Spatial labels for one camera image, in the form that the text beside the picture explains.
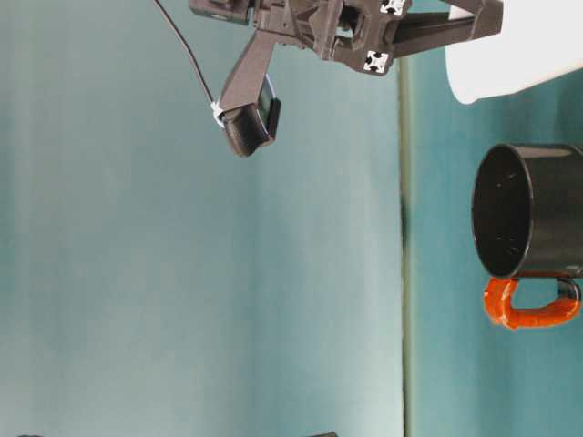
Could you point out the white paper cup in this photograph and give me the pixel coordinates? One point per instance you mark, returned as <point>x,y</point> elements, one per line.
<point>537,54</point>

